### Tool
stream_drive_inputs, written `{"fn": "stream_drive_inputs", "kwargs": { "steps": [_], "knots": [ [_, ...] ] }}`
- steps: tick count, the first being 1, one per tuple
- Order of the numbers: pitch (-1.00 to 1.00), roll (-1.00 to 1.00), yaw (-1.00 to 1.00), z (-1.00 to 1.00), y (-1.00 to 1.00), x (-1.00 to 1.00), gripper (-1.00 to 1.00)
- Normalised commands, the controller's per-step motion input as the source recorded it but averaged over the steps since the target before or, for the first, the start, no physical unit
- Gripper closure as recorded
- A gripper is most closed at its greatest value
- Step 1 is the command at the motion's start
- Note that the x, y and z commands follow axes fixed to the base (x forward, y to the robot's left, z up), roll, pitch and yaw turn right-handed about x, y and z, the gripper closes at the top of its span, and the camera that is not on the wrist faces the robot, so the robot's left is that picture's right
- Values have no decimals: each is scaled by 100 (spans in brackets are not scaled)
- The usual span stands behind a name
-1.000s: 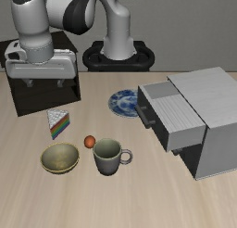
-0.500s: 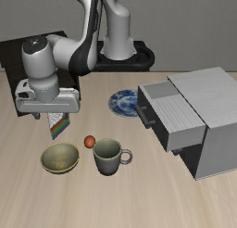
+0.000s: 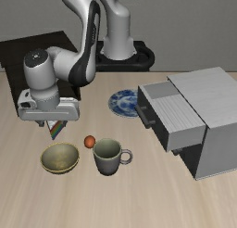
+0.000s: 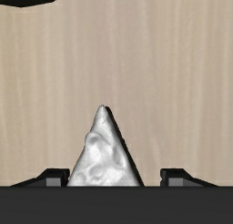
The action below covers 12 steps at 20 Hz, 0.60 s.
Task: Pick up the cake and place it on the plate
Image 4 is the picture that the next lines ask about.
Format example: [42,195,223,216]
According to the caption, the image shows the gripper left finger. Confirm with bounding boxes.
[10,168,71,188]

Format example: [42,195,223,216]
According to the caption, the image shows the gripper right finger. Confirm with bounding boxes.
[159,168,218,188]

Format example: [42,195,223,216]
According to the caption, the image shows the white cake wedge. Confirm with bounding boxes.
[66,104,146,188]

